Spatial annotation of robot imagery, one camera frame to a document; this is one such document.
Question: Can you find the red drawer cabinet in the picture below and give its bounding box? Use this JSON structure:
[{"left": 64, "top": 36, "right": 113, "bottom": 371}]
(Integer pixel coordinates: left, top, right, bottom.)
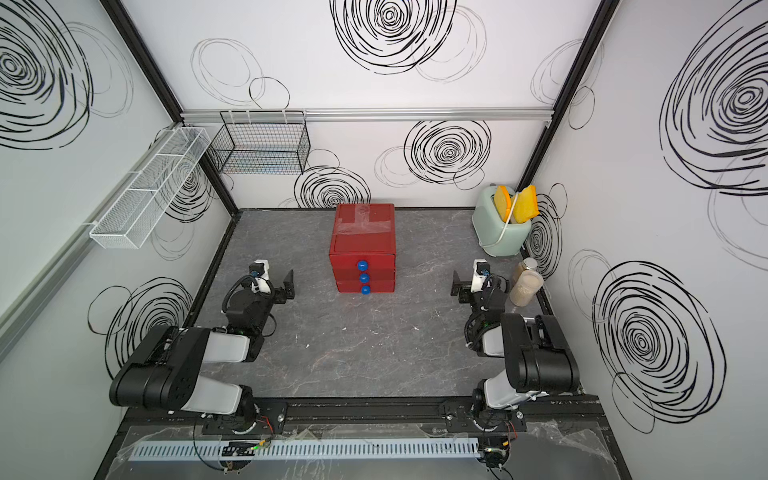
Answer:
[{"left": 329, "top": 203, "right": 397, "bottom": 258}]

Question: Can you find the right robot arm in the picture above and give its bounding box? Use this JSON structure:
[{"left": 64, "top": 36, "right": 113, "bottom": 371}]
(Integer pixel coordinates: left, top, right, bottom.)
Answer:
[{"left": 450, "top": 262, "right": 581, "bottom": 418}]

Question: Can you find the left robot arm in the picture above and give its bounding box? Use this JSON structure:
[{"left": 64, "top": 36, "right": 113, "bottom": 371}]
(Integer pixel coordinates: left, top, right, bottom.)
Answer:
[{"left": 109, "top": 260, "right": 296, "bottom": 427}]

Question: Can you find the clear jar with grains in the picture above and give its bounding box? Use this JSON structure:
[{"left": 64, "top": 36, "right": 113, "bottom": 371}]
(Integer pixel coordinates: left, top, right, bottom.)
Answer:
[{"left": 509, "top": 257, "right": 544, "bottom": 307}]

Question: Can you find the mint green toaster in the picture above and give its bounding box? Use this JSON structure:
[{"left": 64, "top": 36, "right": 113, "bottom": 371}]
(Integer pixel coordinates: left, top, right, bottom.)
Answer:
[{"left": 471, "top": 186, "right": 532, "bottom": 257}]

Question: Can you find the left yellow toast slice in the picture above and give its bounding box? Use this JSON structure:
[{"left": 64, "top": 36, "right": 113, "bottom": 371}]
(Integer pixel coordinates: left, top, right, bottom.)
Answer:
[{"left": 493, "top": 185, "right": 514, "bottom": 223}]

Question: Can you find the yellow toast slice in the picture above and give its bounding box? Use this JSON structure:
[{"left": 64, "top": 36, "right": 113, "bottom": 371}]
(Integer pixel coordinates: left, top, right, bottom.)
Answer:
[
  {"left": 512, "top": 185, "right": 539, "bottom": 224},
  {"left": 493, "top": 185, "right": 514, "bottom": 223}
]

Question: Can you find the right yellow toast slice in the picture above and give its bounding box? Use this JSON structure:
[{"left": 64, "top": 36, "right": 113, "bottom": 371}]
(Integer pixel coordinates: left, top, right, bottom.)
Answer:
[{"left": 512, "top": 185, "right": 539, "bottom": 224}]

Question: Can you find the white mesh shelf basket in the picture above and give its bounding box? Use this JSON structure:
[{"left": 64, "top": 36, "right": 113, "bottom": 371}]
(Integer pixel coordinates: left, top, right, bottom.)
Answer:
[{"left": 89, "top": 127, "right": 210, "bottom": 249}]

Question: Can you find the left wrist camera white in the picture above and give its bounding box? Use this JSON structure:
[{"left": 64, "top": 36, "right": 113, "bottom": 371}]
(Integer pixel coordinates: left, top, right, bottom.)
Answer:
[{"left": 249, "top": 259, "right": 273, "bottom": 295}]

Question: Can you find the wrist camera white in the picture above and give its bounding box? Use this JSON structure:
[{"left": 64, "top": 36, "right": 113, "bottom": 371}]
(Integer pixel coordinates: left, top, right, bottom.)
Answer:
[
  {"left": 470, "top": 259, "right": 490, "bottom": 293},
  {"left": 249, "top": 259, "right": 273, "bottom": 295}
]

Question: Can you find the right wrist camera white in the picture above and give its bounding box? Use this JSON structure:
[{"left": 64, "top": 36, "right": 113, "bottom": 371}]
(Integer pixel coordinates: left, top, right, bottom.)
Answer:
[{"left": 470, "top": 259, "right": 490, "bottom": 293}]

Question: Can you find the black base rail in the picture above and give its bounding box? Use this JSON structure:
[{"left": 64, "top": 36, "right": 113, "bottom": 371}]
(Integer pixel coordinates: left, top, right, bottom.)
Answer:
[{"left": 118, "top": 395, "right": 609, "bottom": 436}]

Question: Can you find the black wire basket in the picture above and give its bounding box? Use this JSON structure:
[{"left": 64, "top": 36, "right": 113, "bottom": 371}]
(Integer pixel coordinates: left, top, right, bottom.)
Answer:
[{"left": 209, "top": 110, "right": 311, "bottom": 175}]

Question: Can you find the grey slotted cable duct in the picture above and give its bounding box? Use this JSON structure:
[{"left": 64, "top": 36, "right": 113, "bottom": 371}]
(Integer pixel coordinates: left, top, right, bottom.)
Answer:
[{"left": 129, "top": 438, "right": 481, "bottom": 464}]

